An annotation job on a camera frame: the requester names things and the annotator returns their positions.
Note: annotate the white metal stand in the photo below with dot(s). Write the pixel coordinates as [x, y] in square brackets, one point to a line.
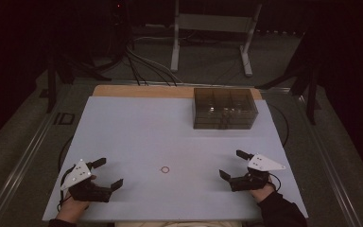
[212, 22]

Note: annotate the dark transparent drawer box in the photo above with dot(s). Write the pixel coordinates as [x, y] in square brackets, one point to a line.
[223, 101]

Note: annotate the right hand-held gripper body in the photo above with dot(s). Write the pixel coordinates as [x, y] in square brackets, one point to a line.
[249, 182]

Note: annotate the wooden table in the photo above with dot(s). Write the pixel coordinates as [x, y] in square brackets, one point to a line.
[138, 91]

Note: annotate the aluminium frame rail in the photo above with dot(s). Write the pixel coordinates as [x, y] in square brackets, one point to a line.
[327, 160]
[22, 164]

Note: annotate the black stand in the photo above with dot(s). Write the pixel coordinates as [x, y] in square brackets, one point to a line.
[310, 88]
[51, 85]

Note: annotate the dark equipment rack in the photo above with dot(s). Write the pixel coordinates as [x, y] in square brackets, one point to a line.
[119, 28]

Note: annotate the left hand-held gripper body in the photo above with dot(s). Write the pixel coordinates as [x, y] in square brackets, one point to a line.
[86, 192]

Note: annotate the white table mat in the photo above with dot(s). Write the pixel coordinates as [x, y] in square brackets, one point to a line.
[145, 135]

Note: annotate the person's right hand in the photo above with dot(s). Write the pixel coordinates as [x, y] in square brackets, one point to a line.
[263, 194]

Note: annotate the person's left hand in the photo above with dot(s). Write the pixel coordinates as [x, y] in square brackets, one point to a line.
[72, 209]

